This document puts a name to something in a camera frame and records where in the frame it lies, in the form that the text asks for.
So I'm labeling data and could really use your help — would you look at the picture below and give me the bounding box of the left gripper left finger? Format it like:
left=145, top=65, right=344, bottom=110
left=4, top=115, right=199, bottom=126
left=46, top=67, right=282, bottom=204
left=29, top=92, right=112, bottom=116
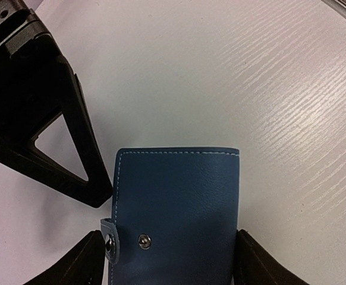
left=26, top=230, right=105, bottom=285

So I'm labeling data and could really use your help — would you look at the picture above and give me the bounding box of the blue leather card holder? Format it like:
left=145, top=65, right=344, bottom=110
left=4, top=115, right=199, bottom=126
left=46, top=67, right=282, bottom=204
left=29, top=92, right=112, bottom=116
left=100, top=147, right=240, bottom=284

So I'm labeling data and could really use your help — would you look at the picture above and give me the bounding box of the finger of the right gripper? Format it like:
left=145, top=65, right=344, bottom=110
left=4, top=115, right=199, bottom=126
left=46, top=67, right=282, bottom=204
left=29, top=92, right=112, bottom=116
left=0, top=34, right=112, bottom=208

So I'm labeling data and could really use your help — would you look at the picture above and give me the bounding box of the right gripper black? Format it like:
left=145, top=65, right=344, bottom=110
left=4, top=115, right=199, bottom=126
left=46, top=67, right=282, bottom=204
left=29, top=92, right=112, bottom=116
left=0, top=0, right=49, bottom=60

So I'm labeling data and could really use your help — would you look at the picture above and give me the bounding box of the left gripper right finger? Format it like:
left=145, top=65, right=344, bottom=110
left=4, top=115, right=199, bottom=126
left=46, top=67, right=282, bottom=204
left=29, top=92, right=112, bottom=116
left=234, top=230, right=304, bottom=285

